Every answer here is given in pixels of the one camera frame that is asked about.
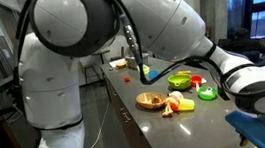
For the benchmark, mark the yellow translucent container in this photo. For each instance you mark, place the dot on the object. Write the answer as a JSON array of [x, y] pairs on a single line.
[[146, 69]]

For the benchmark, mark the metal pot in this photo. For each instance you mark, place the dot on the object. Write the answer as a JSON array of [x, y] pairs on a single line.
[[132, 62]]

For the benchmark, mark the woven wicker basket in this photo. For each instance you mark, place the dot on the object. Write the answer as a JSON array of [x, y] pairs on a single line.
[[151, 100]]

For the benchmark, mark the dark blue sofa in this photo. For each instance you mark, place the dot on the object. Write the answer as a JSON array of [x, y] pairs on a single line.
[[264, 56]]

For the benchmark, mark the red measuring cup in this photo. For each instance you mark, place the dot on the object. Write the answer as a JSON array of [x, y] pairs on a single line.
[[196, 80]]

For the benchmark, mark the yellow plastic cup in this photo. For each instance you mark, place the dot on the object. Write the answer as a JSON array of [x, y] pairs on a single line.
[[186, 105]]

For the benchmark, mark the orange and white plush toy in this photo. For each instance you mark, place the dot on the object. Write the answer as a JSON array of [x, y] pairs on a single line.
[[171, 105]]

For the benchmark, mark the dark wooden cabinet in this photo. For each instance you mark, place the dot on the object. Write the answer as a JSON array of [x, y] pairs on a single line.
[[128, 124]]

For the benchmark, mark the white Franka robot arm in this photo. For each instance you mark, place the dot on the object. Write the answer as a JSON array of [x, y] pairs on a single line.
[[153, 18]]

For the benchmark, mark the small red object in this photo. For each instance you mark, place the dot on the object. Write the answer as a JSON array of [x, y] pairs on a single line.
[[126, 79]]

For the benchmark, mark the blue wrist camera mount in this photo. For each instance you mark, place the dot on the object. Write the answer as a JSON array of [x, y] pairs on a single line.
[[256, 130]]

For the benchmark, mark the small wooden bowl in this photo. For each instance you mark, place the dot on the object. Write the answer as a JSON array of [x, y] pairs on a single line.
[[121, 64]]

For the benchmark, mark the green plastic bowl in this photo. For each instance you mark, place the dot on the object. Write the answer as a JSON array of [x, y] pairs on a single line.
[[179, 82]]

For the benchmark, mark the seated person in dark jacket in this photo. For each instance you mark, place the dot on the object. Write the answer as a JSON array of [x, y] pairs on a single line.
[[246, 41]]

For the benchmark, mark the wooden chair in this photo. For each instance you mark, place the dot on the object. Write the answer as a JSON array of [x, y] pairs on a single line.
[[90, 68]]

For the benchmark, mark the small blue bowl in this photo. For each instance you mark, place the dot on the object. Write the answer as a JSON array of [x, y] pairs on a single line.
[[153, 74]]

